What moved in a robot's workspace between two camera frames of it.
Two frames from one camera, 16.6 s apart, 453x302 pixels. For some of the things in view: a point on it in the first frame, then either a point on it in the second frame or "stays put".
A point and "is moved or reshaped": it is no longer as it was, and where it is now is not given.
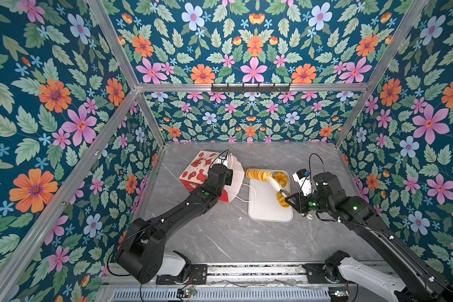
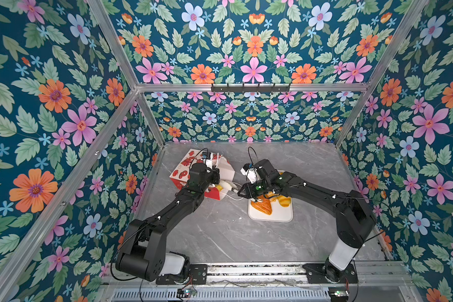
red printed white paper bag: x=196 y=173 is moved or reshaped
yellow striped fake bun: x=282 y=200 stays put
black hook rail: x=274 y=89 stays put
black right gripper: x=297 y=199 -> x=247 y=189
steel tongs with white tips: x=275 y=184 -> x=233 y=185
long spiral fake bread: x=255 y=173 is moved or reshaped
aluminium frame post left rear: x=102 y=17 stays put
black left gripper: x=229 y=176 -> x=214 y=172
